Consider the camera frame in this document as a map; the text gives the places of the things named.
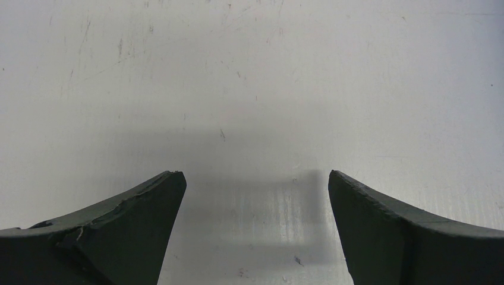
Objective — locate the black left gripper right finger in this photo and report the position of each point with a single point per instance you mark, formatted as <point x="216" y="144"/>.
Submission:
<point x="387" y="241"/>

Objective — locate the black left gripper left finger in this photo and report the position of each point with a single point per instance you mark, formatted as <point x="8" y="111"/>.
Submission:
<point x="120" y="240"/>

